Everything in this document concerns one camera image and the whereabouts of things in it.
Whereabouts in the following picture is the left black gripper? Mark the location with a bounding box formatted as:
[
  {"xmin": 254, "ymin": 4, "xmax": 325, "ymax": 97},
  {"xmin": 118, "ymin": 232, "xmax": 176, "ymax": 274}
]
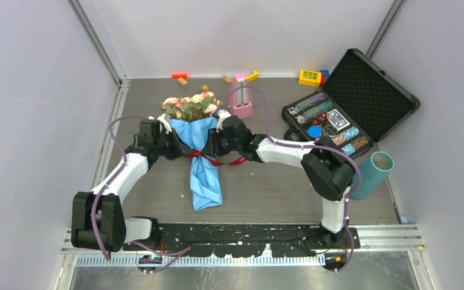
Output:
[{"xmin": 154, "ymin": 128, "xmax": 192, "ymax": 161}]

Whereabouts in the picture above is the small wooden block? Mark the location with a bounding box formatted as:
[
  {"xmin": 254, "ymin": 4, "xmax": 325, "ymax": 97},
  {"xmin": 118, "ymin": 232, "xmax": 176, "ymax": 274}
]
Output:
[{"xmin": 177, "ymin": 77, "xmax": 189, "ymax": 87}]

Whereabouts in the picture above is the black poker chip case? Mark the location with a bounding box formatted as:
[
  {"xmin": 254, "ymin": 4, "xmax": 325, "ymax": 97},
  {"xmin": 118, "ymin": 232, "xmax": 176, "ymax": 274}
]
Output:
[{"xmin": 282, "ymin": 48, "xmax": 420, "ymax": 159}]

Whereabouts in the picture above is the wooden curved block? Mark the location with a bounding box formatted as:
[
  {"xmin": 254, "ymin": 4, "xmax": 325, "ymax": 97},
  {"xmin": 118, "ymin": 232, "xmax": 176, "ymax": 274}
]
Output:
[{"xmin": 222, "ymin": 75, "xmax": 234, "ymax": 83}]

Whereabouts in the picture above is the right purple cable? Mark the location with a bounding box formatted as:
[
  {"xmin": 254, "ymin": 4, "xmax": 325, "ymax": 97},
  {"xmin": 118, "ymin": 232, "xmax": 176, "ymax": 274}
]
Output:
[{"xmin": 220, "ymin": 85, "xmax": 363, "ymax": 275}]

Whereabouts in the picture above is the purple cable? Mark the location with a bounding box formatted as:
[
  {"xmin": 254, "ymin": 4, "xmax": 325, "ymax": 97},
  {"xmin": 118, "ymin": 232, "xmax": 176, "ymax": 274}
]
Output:
[
  {"xmin": 220, "ymin": 85, "xmax": 363, "ymax": 275},
  {"xmin": 90, "ymin": 116, "xmax": 191, "ymax": 275}
]

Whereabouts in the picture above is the blue toy block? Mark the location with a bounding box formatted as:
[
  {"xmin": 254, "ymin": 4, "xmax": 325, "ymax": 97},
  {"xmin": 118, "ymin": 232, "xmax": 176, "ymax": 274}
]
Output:
[{"xmin": 320, "ymin": 69, "xmax": 330, "ymax": 81}]

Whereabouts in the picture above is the yellow toy block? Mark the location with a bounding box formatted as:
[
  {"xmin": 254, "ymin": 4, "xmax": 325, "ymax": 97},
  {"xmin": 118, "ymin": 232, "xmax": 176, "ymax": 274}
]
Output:
[{"xmin": 298, "ymin": 69, "xmax": 326, "ymax": 88}]

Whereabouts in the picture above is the blue round chip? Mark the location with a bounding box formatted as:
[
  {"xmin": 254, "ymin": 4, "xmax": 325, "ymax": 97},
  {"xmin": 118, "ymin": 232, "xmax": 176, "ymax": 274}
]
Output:
[{"xmin": 307, "ymin": 126, "xmax": 322, "ymax": 139}]

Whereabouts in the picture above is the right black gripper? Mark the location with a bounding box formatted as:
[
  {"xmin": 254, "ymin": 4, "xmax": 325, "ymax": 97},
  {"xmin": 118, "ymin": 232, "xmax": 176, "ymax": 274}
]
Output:
[{"xmin": 202, "ymin": 127, "xmax": 241, "ymax": 158}]

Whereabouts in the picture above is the pink metronome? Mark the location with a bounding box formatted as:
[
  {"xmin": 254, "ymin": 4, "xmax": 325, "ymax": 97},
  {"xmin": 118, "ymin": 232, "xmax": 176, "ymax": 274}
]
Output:
[{"xmin": 228, "ymin": 74, "xmax": 253, "ymax": 119}]

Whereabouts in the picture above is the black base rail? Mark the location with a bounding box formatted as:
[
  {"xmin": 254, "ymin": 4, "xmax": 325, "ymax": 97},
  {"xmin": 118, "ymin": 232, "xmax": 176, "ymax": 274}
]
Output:
[{"xmin": 123, "ymin": 224, "xmax": 360, "ymax": 258}]

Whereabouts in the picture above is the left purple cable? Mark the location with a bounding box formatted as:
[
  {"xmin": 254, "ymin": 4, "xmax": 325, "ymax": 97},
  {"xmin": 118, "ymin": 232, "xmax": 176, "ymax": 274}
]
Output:
[{"xmin": 90, "ymin": 116, "xmax": 191, "ymax": 275}]

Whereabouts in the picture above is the playing card deck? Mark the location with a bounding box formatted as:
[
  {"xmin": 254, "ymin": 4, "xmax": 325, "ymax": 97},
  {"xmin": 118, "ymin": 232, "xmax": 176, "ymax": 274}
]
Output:
[{"xmin": 327, "ymin": 109, "xmax": 350, "ymax": 131}]

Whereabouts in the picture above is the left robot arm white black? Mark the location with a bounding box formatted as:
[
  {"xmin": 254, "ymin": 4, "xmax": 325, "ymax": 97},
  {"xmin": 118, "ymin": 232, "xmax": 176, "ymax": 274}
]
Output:
[{"xmin": 71, "ymin": 113, "xmax": 191, "ymax": 259}]

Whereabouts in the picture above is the pink flower bouquet blue wrap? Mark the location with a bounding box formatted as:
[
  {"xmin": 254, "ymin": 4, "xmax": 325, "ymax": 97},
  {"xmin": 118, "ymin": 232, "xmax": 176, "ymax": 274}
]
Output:
[{"xmin": 161, "ymin": 85, "xmax": 222, "ymax": 211}]

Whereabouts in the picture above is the orange red block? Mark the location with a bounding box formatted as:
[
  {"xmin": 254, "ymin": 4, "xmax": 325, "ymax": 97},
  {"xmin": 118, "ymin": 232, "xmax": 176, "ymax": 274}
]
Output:
[{"xmin": 171, "ymin": 74, "xmax": 188, "ymax": 79}]

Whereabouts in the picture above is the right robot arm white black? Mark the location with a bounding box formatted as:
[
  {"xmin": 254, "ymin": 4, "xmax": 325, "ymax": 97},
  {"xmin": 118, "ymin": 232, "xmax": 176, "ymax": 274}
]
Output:
[{"xmin": 204, "ymin": 109, "xmax": 355, "ymax": 248}]

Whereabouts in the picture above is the teal cylindrical vase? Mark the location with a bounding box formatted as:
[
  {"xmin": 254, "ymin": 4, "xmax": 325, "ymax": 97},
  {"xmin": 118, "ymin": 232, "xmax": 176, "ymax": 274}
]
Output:
[{"xmin": 350, "ymin": 151, "xmax": 395, "ymax": 200}]

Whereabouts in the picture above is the yellow curved block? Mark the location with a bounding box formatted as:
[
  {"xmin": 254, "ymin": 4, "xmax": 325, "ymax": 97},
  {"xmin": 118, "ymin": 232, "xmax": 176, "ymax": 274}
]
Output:
[{"xmin": 245, "ymin": 70, "xmax": 259, "ymax": 83}]

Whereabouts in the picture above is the red ribbon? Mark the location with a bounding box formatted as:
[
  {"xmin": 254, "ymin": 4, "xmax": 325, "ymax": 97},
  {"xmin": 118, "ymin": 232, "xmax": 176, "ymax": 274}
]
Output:
[{"xmin": 185, "ymin": 149, "xmax": 246, "ymax": 167}]

